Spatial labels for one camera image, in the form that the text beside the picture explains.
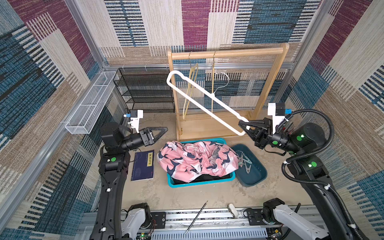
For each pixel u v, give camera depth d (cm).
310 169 43
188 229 71
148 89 108
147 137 54
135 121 57
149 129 58
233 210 74
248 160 92
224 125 54
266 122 50
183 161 78
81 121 70
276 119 45
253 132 51
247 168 89
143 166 92
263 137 47
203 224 73
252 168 90
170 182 76
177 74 52
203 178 77
